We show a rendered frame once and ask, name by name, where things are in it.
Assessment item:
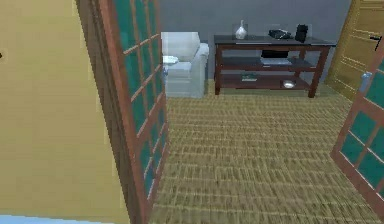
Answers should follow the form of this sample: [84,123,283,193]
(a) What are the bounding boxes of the white armchair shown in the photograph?
[160,31,210,99]

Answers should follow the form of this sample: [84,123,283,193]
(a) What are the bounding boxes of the white cloth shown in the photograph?
[162,55,180,65]

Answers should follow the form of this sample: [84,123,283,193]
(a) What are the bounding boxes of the brown glass-paned room door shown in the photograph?
[329,39,384,222]
[75,0,171,224]

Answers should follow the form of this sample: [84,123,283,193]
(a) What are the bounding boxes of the dark red console table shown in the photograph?
[213,34,338,99]

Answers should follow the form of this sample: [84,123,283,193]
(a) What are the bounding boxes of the white vase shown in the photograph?
[235,19,248,40]

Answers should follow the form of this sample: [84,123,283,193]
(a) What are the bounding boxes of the black laptop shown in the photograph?
[259,49,293,66]

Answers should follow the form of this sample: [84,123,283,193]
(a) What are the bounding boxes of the silver bowl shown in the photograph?
[281,79,297,90]

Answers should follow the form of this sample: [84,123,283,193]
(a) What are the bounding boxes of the black telephone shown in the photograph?
[268,29,292,40]

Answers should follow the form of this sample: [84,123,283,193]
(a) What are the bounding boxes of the yellow wooden room door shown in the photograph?
[324,0,384,102]

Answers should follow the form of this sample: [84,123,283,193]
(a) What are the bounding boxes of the silver door handle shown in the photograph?
[359,71,373,94]

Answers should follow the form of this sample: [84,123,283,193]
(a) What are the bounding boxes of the black door handle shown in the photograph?
[369,34,383,52]

